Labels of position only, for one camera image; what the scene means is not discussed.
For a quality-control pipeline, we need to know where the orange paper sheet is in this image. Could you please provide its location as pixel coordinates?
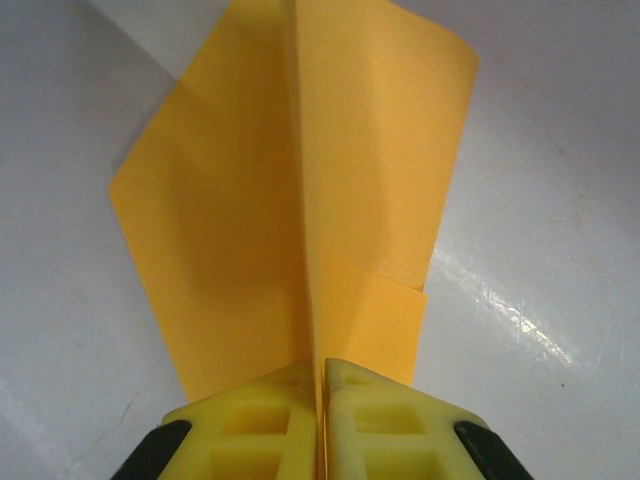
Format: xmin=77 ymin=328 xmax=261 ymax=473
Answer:
xmin=107 ymin=0 xmax=481 ymax=404

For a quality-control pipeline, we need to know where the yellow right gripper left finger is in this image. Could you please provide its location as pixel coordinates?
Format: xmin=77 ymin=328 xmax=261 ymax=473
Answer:
xmin=113 ymin=360 xmax=321 ymax=480

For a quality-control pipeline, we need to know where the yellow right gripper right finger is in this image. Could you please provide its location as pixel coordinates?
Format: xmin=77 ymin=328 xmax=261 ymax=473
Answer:
xmin=322 ymin=355 xmax=532 ymax=480

